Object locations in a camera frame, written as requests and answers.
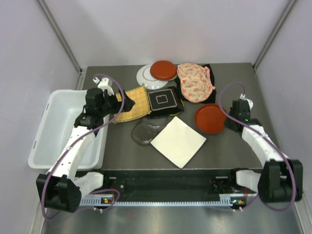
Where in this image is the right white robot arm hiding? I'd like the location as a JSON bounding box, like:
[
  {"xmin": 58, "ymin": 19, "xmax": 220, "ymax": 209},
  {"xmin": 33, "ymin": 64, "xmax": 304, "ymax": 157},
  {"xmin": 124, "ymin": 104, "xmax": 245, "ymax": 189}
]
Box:
[{"xmin": 224, "ymin": 99, "xmax": 303, "ymax": 203}]

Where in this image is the black square plate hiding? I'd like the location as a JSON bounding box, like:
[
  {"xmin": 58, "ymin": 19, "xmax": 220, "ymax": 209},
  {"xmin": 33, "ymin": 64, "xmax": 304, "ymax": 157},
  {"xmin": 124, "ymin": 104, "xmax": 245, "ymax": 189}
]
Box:
[{"xmin": 148, "ymin": 86, "xmax": 184, "ymax": 118}]

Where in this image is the red plate at back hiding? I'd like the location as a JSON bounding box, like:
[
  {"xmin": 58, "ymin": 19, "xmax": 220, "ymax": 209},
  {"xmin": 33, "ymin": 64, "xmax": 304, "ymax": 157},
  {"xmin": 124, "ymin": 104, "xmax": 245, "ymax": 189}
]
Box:
[{"xmin": 150, "ymin": 60, "xmax": 177, "ymax": 81}]

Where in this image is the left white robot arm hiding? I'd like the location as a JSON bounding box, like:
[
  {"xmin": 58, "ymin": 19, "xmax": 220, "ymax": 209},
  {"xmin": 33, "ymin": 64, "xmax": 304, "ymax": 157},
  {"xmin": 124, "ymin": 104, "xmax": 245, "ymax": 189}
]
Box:
[{"xmin": 36, "ymin": 88, "xmax": 135, "ymax": 213}]

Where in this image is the clear glass plate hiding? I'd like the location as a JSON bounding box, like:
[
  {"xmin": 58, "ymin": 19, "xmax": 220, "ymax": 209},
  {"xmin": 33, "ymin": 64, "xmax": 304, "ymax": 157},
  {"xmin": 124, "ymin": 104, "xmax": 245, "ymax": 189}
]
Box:
[{"xmin": 131, "ymin": 117, "xmax": 172, "ymax": 146}]

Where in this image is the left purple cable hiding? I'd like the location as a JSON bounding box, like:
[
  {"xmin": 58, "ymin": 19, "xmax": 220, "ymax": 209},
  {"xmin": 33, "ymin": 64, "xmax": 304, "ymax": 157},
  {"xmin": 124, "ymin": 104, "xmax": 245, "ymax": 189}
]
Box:
[{"xmin": 40, "ymin": 74, "xmax": 126, "ymax": 219}]

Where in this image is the floral pink cloth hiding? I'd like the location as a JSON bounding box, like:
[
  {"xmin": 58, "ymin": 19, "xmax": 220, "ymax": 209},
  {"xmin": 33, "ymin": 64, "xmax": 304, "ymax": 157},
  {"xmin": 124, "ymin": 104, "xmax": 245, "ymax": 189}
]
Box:
[{"xmin": 176, "ymin": 62, "xmax": 216, "ymax": 103}]

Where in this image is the white round rimmed plate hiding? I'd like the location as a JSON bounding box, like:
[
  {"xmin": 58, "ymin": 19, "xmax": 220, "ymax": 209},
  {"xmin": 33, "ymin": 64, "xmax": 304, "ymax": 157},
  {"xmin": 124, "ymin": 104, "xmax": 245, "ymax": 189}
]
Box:
[{"xmin": 136, "ymin": 64, "xmax": 168, "ymax": 90}]

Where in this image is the yellow woven square plate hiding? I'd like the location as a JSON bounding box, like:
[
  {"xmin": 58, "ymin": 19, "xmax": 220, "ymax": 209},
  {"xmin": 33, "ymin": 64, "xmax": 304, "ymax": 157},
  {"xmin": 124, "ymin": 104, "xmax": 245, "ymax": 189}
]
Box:
[{"xmin": 113, "ymin": 85, "xmax": 151, "ymax": 123}]

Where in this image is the grey cable duct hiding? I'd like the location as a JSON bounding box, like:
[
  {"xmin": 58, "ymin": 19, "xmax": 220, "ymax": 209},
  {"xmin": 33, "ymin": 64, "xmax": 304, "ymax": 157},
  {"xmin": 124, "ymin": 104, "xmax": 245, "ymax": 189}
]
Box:
[{"xmin": 80, "ymin": 194, "xmax": 259, "ymax": 207}]

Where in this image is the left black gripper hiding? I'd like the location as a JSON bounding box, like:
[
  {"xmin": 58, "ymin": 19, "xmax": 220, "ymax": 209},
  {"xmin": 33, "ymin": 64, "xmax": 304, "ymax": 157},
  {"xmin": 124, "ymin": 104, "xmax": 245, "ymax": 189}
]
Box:
[{"xmin": 99, "ymin": 89, "xmax": 135, "ymax": 117}]

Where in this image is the white plastic bin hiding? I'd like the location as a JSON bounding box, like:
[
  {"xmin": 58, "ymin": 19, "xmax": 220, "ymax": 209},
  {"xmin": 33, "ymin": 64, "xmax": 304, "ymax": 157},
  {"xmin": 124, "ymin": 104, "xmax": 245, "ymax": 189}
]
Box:
[{"xmin": 28, "ymin": 90, "xmax": 108, "ymax": 171}]

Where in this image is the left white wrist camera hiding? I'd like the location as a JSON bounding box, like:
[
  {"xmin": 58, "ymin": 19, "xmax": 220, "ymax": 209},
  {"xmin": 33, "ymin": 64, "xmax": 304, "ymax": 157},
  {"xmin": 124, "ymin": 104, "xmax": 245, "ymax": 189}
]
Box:
[{"xmin": 93, "ymin": 77, "xmax": 115, "ymax": 96}]

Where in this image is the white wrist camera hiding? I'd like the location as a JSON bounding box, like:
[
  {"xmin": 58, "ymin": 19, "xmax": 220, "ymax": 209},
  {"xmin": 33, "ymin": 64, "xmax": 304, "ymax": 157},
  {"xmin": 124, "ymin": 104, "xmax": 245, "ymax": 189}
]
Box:
[
  {"xmin": 239, "ymin": 94, "xmax": 254, "ymax": 110},
  {"xmin": 93, "ymin": 77, "xmax": 115, "ymax": 96}
]

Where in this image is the red round plate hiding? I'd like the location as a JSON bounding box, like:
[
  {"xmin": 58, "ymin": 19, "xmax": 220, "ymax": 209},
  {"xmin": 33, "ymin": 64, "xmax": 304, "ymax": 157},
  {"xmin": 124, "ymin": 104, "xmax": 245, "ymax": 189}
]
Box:
[{"xmin": 194, "ymin": 103, "xmax": 226, "ymax": 134}]

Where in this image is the black cloth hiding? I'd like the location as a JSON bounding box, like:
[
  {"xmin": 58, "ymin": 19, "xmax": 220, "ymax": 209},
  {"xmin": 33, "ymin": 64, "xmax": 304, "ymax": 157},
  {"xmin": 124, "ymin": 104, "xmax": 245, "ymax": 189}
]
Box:
[{"xmin": 175, "ymin": 64, "xmax": 217, "ymax": 104}]

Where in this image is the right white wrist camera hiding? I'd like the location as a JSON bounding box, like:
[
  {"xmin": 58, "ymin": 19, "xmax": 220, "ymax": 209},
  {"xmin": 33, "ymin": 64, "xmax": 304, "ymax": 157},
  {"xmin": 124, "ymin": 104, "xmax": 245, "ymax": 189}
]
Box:
[{"xmin": 239, "ymin": 94, "xmax": 254, "ymax": 110}]

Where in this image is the white square plate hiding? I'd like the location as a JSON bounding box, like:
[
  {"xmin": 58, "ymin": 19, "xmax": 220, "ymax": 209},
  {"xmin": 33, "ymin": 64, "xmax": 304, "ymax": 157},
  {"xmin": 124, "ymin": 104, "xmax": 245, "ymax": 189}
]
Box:
[{"xmin": 151, "ymin": 117, "xmax": 206, "ymax": 169}]

